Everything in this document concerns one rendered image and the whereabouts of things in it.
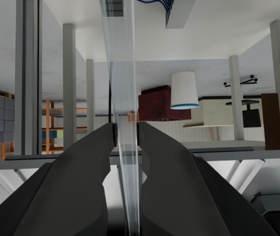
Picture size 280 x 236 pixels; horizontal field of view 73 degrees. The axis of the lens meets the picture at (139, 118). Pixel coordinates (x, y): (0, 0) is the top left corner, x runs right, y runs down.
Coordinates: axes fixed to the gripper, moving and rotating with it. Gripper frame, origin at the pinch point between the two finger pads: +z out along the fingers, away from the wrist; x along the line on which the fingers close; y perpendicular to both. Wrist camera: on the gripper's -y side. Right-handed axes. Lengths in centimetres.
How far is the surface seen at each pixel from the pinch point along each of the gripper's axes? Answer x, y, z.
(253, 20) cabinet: 38, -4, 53
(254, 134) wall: 424, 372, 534
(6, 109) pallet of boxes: -268, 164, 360
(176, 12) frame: 11.4, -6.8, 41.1
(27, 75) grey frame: -22.2, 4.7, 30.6
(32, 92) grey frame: -21.1, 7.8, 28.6
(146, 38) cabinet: 6, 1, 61
